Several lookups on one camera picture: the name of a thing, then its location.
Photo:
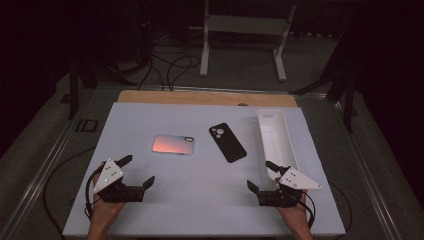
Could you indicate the black tripod stand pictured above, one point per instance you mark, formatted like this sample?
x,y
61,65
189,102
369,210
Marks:
x,y
73,90
349,106

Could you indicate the person's left hand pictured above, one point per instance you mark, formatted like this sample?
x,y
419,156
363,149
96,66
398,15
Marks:
x,y
105,211

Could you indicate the white metal stand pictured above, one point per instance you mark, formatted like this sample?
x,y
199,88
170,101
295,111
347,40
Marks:
x,y
245,25

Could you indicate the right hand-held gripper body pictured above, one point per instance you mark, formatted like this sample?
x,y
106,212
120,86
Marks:
x,y
280,197

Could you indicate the iridescent translucent phone case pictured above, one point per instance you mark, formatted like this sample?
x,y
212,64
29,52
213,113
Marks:
x,y
173,145

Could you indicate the person's right hand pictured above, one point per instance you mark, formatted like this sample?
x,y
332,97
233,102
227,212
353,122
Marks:
x,y
294,216

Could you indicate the long white plastic tray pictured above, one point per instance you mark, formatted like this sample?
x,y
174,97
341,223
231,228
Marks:
x,y
276,140

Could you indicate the metal floor rail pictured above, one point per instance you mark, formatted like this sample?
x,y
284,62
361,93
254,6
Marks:
x,y
373,181
36,181

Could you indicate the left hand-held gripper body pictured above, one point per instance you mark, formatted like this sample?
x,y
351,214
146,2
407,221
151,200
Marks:
x,y
116,193

